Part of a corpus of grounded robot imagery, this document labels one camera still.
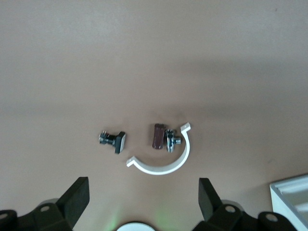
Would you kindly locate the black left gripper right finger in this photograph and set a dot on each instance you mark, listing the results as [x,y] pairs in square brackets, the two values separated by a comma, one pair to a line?
[211,204]

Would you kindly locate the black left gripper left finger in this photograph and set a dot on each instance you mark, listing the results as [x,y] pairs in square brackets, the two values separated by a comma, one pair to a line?
[72,199]

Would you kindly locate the white four-drawer cabinet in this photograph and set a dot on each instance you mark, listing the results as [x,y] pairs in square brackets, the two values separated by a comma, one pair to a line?
[275,197]

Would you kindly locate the brown table cover sheet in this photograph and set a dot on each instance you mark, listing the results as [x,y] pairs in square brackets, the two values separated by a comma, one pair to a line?
[72,72]

